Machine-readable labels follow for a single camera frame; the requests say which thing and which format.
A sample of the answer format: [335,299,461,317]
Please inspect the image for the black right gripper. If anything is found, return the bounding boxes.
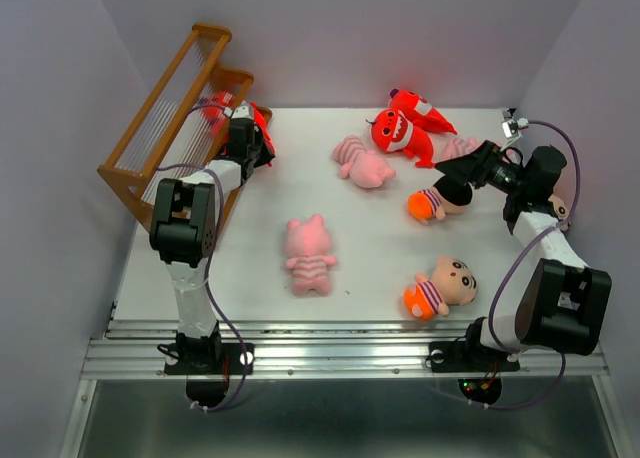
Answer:
[434,140,526,195]

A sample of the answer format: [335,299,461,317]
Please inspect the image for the red shark plush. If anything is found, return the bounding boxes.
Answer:
[370,108,435,168]
[389,88,457,135]
[196,90,235,126]
[215,103,276,159]

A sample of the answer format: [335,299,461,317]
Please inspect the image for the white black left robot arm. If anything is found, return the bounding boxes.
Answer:
[149,114,273,376]

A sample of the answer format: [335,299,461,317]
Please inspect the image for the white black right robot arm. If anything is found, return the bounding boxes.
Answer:
[427,141,612,373]

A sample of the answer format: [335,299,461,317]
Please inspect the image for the wooden tiered shelf rack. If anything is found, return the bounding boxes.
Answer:
[98,23,254,230]

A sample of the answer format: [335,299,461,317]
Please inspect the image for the pink striped pig plush right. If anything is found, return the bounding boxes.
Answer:
[439,137,480,162]

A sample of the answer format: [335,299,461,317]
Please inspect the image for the pink striped pig plush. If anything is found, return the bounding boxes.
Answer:
[332,135,396,189]
[285,214,337,297]
[439,137,480,162]

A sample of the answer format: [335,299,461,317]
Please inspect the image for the boy doll orange pants middle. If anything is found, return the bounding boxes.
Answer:
[407,176,473,222]

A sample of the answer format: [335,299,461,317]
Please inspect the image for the boy doll orange pants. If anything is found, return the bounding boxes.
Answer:
[549,194,571,232]
[407,176,473,222]
[403,256,478,321]

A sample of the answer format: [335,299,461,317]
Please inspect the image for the boy doll orange pants right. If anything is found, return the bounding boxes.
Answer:
[549,194,571,232]

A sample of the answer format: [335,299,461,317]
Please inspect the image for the pink striped pig plush front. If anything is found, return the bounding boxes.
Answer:
[285,214,337,297]

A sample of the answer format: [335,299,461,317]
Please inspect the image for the pink striped pig plush back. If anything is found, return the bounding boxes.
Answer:
[332,135,396,189]

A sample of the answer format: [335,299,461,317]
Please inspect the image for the boy doll orange pants front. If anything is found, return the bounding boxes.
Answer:
[403,256,478,321]

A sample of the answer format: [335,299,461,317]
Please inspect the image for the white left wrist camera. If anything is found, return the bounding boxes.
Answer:
[225,101,255,121]

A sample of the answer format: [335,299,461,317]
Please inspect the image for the aluminium front mounting rail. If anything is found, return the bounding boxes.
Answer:
[79,319,612,382]

